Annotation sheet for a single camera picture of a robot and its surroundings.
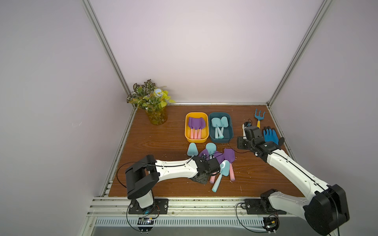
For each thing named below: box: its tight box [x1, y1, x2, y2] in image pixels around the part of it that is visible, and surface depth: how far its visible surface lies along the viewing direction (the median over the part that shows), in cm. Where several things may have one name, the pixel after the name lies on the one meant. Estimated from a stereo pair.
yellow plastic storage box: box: [184, 111, 210, 144], surface depth 106 cm
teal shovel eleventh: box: [220, 116, 229, 135], surface depth 109 cm
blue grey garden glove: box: [263, 125, 280, 146], surface depth 102 cm
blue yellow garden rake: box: [254, 108, 266, 129], surface depth 116 cm
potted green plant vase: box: [126, 79, 176, 126], surface depth 100 cm
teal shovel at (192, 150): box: [187, 142, 199, 159], surface depth 94 cm
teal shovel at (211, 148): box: [205, 142, 217, 160], surface depth 96 cm
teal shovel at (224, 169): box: [211, 160, 230, 193], surface depth 86 cm
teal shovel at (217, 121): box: [213, 117, 222, 140], surface depth 108 cm
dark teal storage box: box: [208, 112, 234, 144], surface depth 105 cm
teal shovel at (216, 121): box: [211, 117, 222, 140], surface depth 108 cm
